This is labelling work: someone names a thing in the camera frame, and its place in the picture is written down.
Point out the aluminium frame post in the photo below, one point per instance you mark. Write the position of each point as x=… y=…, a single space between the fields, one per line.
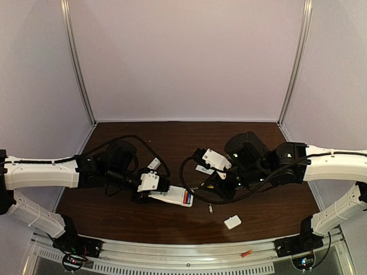
x=301 y=45
x=67 y=18

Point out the yellow handled screwdriver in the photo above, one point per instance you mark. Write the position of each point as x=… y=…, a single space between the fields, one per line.
x=203 y=187

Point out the red yellow battery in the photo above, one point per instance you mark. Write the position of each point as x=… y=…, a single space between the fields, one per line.
x=248 y=252

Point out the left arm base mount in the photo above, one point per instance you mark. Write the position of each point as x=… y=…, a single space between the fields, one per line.
x=77 y=250

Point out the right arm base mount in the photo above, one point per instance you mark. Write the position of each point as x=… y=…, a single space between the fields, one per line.
x=301 y=250

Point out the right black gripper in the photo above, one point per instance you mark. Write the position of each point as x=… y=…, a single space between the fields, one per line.
x=217 y=183

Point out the white air conditioner remote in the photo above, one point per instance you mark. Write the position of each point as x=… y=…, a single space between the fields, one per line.
x=175 y=196

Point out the left aluminium frame post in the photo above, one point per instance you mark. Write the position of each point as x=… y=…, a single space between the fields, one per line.
x=67 y=18

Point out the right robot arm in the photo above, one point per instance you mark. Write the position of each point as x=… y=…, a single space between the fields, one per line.
x=249 y=162

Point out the slim white remote control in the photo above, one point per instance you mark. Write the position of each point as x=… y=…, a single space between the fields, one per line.
x=154 y=164

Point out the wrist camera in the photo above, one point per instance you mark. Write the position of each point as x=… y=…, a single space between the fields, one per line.
x=151 y=181
x=211 y=159

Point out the curved aluminium front rail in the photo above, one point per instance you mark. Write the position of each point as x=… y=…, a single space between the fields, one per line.
x=223 y=258

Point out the small white battery cover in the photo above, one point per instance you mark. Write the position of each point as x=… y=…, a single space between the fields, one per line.
x=232 y=222

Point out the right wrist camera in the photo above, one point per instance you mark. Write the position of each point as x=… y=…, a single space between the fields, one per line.
x=211 y=159

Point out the right aluminium frame post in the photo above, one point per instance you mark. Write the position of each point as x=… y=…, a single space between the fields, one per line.
x=301 y=45

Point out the red battery in remote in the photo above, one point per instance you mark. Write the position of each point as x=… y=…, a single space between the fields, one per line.
x=186 y=196

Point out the gold white battery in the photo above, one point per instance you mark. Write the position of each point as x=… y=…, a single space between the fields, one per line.
x=210 y=208

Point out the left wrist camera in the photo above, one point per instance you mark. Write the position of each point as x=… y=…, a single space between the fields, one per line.
x=151 y=181

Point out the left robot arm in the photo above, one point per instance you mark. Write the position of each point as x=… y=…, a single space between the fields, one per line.
x=112 y=163

